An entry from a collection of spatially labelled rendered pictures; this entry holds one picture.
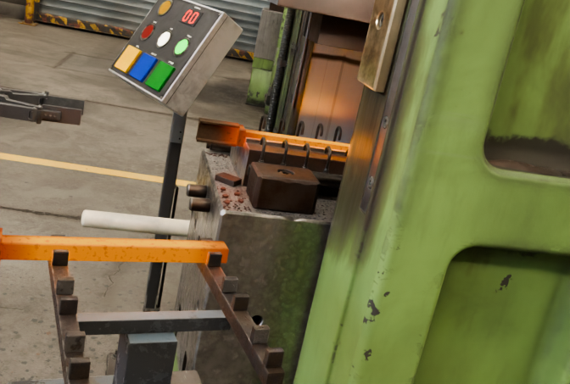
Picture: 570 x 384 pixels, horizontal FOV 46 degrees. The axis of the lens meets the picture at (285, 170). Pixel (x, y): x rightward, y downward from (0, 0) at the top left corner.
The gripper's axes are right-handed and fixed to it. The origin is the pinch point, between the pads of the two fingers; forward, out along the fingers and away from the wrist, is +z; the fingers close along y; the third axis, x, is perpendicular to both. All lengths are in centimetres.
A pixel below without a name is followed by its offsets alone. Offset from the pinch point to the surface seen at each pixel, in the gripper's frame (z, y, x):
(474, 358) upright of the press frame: 73, 42, -22
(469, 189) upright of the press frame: 59, 48, 9
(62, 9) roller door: -72, -804, -76
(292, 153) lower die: 43.8, 6.8, -0.7
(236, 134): 33.1, 0.6, 0.0
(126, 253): 12.7, 45.7, -6.9
